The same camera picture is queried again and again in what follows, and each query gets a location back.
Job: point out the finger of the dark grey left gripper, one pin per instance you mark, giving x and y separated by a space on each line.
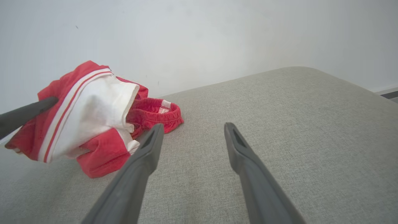
21 116

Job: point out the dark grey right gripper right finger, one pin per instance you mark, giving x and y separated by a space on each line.
261 193

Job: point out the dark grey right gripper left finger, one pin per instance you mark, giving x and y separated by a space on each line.
133 183

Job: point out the red white basketball jersey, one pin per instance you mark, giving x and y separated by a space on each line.
90 105

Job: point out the white and dark baseboard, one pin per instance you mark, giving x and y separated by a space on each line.
388 92

